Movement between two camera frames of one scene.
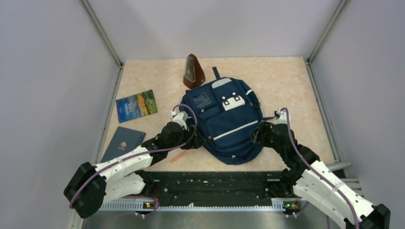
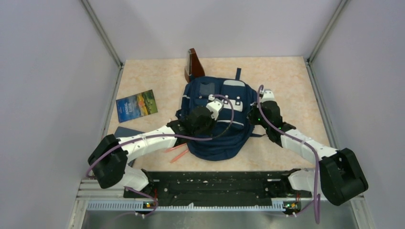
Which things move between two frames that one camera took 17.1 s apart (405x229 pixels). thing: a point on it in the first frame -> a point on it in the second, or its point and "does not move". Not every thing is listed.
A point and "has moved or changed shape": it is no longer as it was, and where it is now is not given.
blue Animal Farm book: [135, 106] does not move
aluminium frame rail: [141, 205] does not move
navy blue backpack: [226, 110] has moved or changed shape
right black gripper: [264, 128] -> [251, 114]
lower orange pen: [179, 155] does not move
